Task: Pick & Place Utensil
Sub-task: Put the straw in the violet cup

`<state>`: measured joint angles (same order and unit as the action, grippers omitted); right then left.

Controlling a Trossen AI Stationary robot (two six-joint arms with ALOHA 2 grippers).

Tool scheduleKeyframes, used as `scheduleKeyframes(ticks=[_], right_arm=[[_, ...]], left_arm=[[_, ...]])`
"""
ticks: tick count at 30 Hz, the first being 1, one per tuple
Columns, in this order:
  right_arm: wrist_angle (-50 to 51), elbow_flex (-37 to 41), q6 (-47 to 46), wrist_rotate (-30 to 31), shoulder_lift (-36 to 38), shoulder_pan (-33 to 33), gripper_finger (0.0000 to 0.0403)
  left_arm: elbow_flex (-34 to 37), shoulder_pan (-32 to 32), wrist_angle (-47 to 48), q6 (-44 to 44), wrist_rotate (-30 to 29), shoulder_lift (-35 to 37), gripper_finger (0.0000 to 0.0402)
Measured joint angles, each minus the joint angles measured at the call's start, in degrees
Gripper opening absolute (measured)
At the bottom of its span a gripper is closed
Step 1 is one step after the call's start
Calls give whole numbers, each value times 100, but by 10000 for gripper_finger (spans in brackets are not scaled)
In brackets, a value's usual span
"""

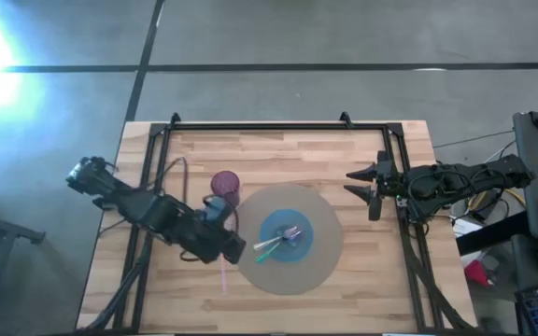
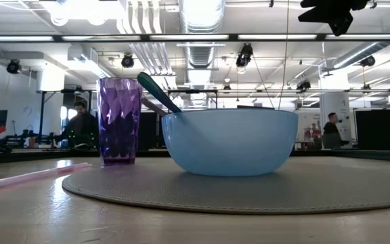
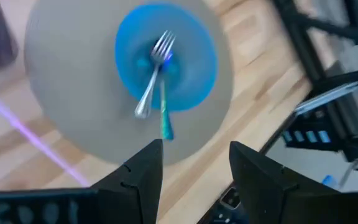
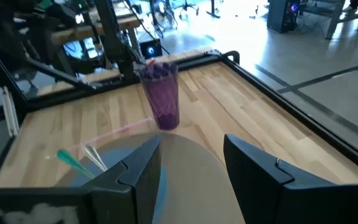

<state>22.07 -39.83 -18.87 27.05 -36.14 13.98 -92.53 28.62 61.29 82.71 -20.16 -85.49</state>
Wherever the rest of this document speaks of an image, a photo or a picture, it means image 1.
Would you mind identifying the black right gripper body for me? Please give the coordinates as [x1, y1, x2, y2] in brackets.
[368, 149, 404, 222]

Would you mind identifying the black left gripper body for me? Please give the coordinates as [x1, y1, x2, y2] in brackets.
[179, 217, 248, 266]

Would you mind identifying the pink drinking straw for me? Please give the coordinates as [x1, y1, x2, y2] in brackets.
[219, 254, 229, 297]

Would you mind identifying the silver metal fork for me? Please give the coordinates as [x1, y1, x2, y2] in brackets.
[252, 226, 304, 252]

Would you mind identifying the purple faceted plastic cup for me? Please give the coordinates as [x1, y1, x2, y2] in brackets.
[209, 170, 243, 209]

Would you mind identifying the small blue plate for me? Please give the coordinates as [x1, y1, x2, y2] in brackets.
[259, 208, 316, 264]

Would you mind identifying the round grey placemat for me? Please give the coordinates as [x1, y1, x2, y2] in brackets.
[234, 182, 345, 297]

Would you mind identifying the white paper sheet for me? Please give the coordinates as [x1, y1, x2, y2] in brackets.
[452, 217, 486, 240]

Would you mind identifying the red object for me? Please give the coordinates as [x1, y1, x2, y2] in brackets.
[463, 259, 495, 287]

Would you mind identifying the dark cable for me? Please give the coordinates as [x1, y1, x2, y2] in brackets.
[154, 156, 191, 207]

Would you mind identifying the grey floor cable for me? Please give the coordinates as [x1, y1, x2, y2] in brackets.
[432, 129, 516, 150]

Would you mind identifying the black aluminium table frame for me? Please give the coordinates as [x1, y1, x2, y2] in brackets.
[81, 111, 476, 335]

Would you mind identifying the yellow cable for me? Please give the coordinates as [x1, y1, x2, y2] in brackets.
[466, 188, 528, 212]

